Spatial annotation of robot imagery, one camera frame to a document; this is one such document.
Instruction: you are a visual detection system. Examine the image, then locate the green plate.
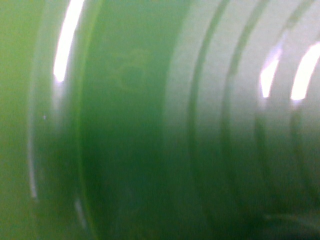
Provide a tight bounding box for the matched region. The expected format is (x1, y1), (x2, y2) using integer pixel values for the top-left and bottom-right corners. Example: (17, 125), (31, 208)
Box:
(0, 0), (320, 240)

